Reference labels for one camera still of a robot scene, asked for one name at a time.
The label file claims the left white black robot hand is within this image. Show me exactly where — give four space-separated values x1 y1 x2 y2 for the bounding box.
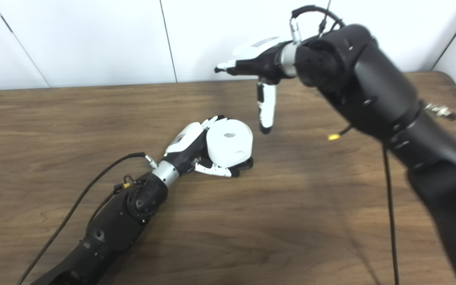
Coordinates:
164 115 241 177

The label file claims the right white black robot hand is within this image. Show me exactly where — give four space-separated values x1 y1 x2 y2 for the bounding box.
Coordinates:
214 36 296 134

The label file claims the round white plastic piece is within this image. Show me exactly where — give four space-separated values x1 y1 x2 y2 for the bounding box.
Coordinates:
206 120 253 167

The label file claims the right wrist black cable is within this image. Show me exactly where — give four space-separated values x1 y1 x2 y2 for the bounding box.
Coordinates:
289 5 401 285

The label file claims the thin wire with yellow plug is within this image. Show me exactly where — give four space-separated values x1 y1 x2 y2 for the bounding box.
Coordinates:
89 176 133 226
328 125 353 141

